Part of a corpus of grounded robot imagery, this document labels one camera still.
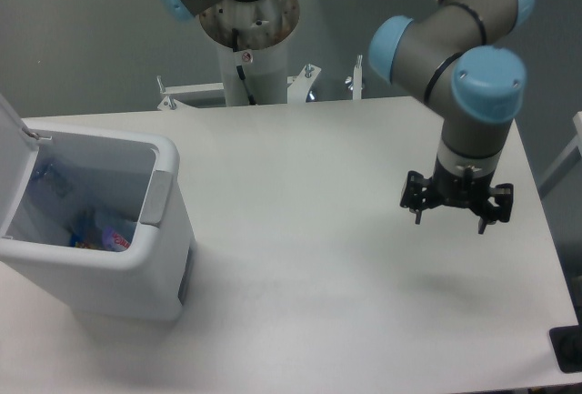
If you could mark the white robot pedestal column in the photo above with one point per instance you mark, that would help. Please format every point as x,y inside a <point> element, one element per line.
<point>254,34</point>

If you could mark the white plastic trash can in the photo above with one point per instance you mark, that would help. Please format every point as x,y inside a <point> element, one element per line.
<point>134,174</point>

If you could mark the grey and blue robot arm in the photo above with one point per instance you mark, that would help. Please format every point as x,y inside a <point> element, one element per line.
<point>448,62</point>

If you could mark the white frame at right edge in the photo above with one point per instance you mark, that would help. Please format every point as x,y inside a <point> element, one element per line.
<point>565,161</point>

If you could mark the black object at table corner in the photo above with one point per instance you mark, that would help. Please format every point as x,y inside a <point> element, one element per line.
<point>566,342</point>

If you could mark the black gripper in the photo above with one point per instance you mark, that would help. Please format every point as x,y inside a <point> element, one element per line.
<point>490,204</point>

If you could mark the white clamp post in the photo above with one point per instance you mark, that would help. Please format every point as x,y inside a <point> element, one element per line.
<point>355,83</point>

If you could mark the clear plastic bottle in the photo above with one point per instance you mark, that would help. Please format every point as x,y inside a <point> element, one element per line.
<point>64,197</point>

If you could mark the blue snack wrapper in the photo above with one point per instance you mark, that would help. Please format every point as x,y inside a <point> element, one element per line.
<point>86,234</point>

